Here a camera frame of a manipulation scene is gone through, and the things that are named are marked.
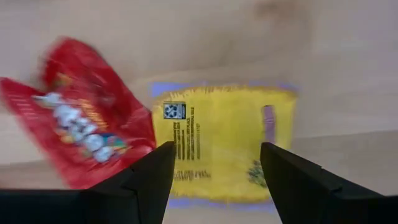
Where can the yellow Sour Patch candy pack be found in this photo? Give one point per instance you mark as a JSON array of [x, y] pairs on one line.
[[224, 140]]

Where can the red Skittles candy pack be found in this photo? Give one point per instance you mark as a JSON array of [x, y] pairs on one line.
[[77, 124]]

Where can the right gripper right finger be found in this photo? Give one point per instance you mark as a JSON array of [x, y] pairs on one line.
[[298, 193]]

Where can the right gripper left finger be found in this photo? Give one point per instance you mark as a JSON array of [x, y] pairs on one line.
[[149, 186]]

